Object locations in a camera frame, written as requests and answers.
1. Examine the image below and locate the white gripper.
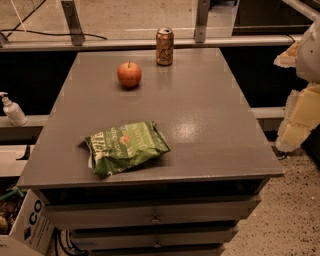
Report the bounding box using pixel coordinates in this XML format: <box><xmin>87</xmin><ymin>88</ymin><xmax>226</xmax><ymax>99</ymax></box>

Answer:
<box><xmin>273</xmin><ymin>17</ymin><xmax>320</xmax><ymax>152</ymax></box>

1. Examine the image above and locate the red apple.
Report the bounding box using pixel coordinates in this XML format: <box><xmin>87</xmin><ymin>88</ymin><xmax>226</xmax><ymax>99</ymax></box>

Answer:
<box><xmin>117</xmin><ymin>61</ymin><xmax>142</xmax><ymax>88</ymax></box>

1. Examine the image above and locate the green jalapeno chip bag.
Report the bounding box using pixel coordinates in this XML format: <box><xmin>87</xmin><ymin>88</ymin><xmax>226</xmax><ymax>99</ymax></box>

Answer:
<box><xmin>85</xmin><ymin>121</ymin><xmax>170</xmax><ymax>176</ymax></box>

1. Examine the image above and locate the gold soda can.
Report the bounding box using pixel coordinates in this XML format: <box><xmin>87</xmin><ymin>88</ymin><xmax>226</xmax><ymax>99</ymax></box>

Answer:
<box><xmin>156</xmin><ymin>27</ymin><xmax>174</xmax><ymax>66</ymax></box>

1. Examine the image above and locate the grey drawer cabinet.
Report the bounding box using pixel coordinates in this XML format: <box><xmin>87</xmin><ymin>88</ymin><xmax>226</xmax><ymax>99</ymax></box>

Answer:
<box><xmin>18</xmin><ymin>49</ymin><xmax>281</xmax><ymax>256</ymax></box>

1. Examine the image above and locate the white pump sanitizer bottle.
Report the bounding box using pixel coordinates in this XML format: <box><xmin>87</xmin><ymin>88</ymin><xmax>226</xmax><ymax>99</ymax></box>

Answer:
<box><xmin>0</xmin><ymin>92</ymin><xmax>28</xmax><ymax>126</ymax></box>

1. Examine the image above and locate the white cardboard box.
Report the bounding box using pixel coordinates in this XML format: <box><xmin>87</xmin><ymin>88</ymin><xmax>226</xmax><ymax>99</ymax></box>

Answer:
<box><xmin>0</xmin><ymin>190</ymin><xmax>54</xmax><ymax>256</ymax></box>

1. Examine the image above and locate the upper metal drawer handle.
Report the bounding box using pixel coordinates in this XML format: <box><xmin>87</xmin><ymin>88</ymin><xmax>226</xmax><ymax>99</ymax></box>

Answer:
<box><xmin>150</xmin><ymin>214</ymin><xmax>161</xmax><ymax>224</ymax></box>

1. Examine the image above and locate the black cable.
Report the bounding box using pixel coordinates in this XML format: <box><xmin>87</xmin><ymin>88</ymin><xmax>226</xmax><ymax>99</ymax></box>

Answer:
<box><xmin>0</xmin><ymin>28</ymin><xmax>108</xmax><ymax>41</ymax></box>

